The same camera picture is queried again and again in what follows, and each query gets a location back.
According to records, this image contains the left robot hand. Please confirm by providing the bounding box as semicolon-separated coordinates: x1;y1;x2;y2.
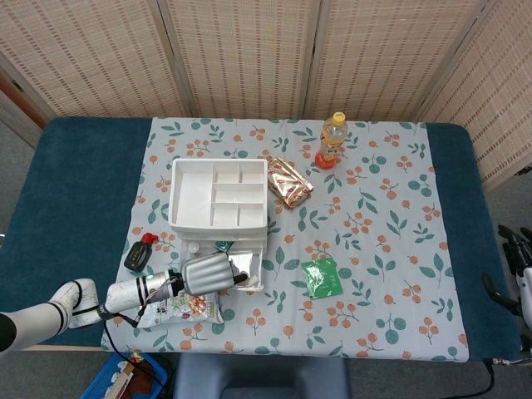
179;254;247;297

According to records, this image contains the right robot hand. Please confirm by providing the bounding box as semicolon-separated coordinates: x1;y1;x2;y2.
481;224;532;328

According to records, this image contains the clear drawer with beaded handle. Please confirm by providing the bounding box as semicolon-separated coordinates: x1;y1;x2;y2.
180;239;266;293

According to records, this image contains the white plastic drawer organizer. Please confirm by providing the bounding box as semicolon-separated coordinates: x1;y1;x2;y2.
168;156;269;253

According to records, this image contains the white nut snack bag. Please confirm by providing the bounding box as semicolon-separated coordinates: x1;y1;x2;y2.
136;288;225;329

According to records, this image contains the black ink bottle red cap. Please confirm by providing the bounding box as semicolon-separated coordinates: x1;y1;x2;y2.
123;232;158;273

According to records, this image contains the blue-grey chair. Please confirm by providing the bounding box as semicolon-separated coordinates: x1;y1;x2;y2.
172;352;350;399

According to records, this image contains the green tea sachet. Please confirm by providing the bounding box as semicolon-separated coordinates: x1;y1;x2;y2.
300;257;344;300

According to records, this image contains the gold foil snack packet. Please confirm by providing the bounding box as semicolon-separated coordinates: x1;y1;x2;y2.
265;156;315;209

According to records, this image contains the blue plastic basket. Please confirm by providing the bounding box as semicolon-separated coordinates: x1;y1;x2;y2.
81;352;170;399

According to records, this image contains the teal blue table cover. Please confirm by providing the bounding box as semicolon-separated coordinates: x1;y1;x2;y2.
0;116;523;354

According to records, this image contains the floral leaf print tablecloth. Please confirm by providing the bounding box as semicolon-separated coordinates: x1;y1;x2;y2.
101;117;470;361

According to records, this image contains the orange iced tea bottle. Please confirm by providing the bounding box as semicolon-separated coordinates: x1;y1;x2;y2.
314;111;349;170

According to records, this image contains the woven bamboo folding screen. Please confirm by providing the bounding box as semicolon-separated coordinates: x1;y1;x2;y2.
0;0;532;196

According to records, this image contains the brown wooden door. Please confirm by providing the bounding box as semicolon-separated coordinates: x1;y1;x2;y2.
0;68;49;130

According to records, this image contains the black power cable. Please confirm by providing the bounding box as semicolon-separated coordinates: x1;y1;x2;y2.
483;359;496;399

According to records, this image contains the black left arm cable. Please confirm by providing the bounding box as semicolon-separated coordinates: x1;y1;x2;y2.
99;305;170;386

